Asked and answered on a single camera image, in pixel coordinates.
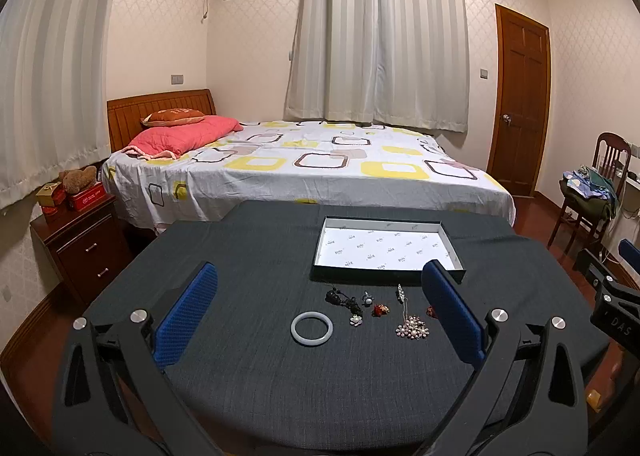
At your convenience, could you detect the green tray white lining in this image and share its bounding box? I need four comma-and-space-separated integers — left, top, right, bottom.
310, 216, 465, 286

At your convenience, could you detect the red gold knot charm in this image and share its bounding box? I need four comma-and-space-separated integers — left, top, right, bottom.
371, 304, 390, 317

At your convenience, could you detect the pearl cluster necklace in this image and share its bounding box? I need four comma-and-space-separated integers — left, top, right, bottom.
394, 296, 432, 341

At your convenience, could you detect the dark grey table cloth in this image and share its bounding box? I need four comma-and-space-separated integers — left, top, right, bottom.
87, 201, 608, 455

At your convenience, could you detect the silver pearl pendant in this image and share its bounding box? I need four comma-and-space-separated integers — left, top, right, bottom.
362, 291, 373, 307

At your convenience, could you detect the dark wooden chair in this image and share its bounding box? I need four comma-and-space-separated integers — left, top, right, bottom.
547, 132, 632, 253

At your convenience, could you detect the orange cushion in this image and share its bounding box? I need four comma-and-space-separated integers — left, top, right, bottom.
141, 108, 205, 127

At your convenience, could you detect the brown wooden door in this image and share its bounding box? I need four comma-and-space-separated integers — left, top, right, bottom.
488, 5, 551, 198

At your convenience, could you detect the bed with patterned sheet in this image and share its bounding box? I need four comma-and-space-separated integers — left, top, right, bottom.
101, 121, 516, 231

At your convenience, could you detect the pearl flower brooch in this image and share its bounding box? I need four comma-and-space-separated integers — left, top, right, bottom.
349, 315, 362, 327

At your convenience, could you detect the brown teddy bear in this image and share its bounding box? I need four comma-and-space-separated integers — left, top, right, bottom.
58, 165, 96, 196

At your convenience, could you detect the black cord pendant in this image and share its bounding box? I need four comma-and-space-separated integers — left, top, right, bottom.
326, 288, 362, 316

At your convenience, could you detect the dark wooden nightstand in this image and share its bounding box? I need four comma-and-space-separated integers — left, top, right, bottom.
30, 196, 132, 307

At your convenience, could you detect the clothes pile on chair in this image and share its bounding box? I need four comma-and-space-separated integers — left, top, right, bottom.
560, 165, 620, 222

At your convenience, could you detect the wooden headboard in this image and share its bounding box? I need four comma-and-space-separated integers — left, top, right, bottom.
106, 88, 216, 153

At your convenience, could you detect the grey window curtain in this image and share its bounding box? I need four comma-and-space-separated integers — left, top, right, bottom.
284, 0, 470, 133

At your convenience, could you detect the white jade bangle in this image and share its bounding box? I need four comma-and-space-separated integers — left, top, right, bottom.
290, 311, 334, 348

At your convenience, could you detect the red gift box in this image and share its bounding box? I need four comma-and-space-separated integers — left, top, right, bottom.
67, 182, 106, 212

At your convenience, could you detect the pink pillow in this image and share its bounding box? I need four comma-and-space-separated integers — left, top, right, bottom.
122, 116, 243, 160

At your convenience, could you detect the silver crystal bar brooch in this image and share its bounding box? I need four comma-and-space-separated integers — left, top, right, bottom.
396, 283, 406, 304

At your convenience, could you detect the gold small box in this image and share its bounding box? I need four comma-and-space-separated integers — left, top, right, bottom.
36, 181, 66, 207

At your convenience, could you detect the left white curtain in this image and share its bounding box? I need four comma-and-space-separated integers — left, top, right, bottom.
1, 0, 112, 207

